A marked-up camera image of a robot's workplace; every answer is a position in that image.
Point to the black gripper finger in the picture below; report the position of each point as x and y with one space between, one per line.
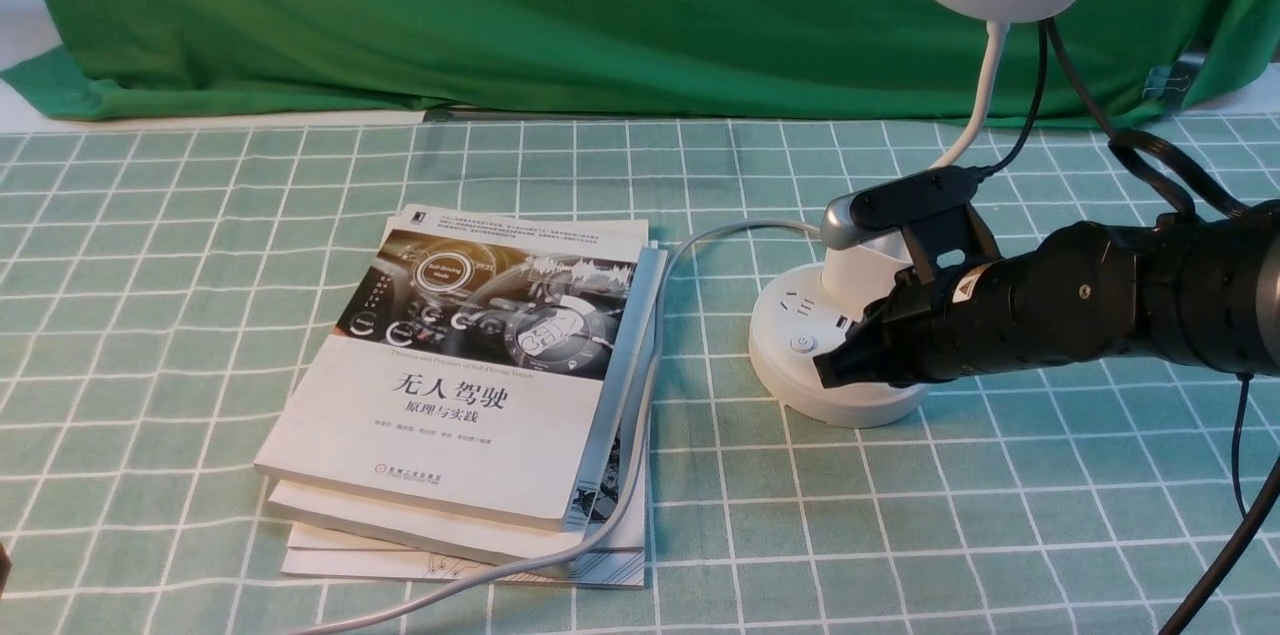
863 357

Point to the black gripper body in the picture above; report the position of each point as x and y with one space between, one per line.
980 321

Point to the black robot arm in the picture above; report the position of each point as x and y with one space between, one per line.
1195 293

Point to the white desk lamp with sockets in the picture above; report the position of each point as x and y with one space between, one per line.
808 310

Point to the metal binder clip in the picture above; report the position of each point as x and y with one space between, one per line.
1169 85

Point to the bottom white book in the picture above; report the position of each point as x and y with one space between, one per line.
359 538

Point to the top white self-driving book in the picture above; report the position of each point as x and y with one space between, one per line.
450 385

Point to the middle white book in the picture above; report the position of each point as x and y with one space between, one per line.
620 355

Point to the green checkered tablecloth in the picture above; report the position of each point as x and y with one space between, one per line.
163 291

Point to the green backdrop cloth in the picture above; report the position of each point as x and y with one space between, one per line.
817 59

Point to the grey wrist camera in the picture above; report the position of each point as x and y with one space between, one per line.
932 212

